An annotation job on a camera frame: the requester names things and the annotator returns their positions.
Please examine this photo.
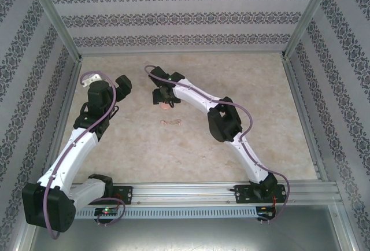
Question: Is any grey metal panel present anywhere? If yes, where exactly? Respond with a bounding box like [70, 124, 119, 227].
[28, 217, 352, 251]

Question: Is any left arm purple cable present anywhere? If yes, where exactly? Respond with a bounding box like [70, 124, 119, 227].
[43, 71, 127, 240]

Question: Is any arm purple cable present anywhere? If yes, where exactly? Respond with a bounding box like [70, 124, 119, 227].
[43, 71, 127, 240]
[143, 65, 291, 226]

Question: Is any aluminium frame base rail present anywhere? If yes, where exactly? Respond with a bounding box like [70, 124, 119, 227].
[39, 60, 83, 185]
[282, 58, 329, 182]

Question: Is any thin aluminium base rail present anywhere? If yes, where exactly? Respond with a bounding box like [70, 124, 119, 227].
[78, 50, 287, 58]

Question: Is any aluminium frame post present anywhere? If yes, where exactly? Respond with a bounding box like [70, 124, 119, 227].
[23, 0, 83, 61]
[280, 0, 338, 60]
[11, 219, 40, 251]
[336, 201, 362, 251]

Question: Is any aluminium mounting rail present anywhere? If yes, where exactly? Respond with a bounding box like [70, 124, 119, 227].
[71, 182, 339, 206]

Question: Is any slotted grey cable duct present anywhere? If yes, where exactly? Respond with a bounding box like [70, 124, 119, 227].
[75, 206, 258, 219]

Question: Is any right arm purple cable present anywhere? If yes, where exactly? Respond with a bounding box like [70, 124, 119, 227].
[143, 65, 291, 226]

